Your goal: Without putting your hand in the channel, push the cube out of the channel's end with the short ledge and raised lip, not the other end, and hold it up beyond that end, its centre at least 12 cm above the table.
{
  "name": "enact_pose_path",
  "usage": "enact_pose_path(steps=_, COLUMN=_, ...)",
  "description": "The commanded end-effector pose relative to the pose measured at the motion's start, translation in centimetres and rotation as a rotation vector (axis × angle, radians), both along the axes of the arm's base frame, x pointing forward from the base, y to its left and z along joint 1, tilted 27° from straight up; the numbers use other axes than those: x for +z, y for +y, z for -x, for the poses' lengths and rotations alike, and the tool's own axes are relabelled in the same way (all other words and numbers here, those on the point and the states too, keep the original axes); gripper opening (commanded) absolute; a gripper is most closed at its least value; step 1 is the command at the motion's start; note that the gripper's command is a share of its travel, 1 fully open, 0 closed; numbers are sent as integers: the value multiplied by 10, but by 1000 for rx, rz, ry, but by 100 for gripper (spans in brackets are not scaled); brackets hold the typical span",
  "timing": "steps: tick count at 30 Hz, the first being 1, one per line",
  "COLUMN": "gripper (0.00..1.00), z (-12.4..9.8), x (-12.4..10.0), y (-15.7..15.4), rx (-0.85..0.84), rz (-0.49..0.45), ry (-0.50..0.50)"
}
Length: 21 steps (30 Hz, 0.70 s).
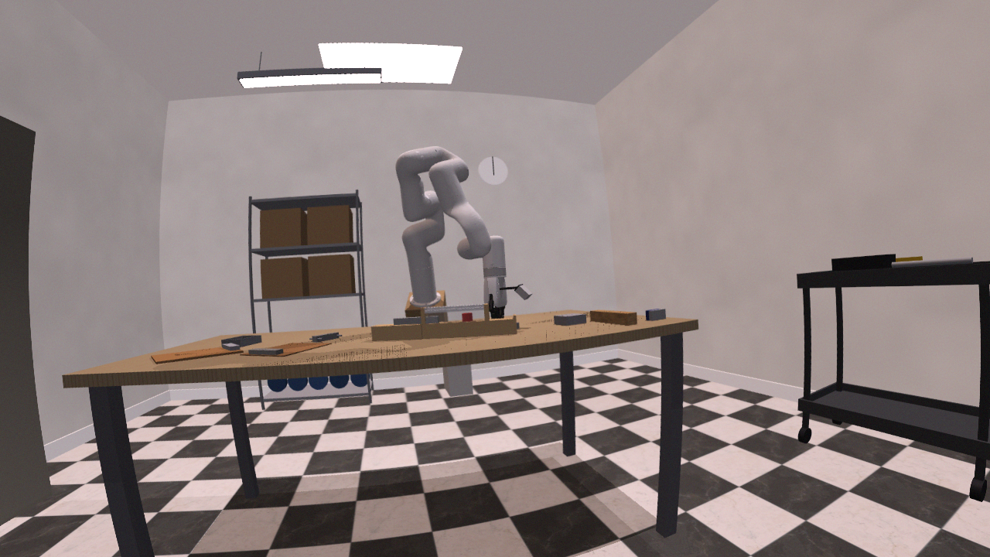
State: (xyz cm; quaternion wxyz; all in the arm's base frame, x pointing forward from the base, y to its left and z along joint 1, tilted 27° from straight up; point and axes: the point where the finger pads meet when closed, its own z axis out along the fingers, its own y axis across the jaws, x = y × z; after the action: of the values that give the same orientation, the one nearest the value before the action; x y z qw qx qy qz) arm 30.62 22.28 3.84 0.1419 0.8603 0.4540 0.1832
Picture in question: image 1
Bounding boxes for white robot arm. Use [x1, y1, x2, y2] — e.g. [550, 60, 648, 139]
[396, 146, 506, 308]

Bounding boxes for wooden batten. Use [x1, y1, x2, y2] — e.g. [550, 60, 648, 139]
[590, 310, 637, 326]

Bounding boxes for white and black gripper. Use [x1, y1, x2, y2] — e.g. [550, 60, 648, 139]
[483, 275, 507, 319]

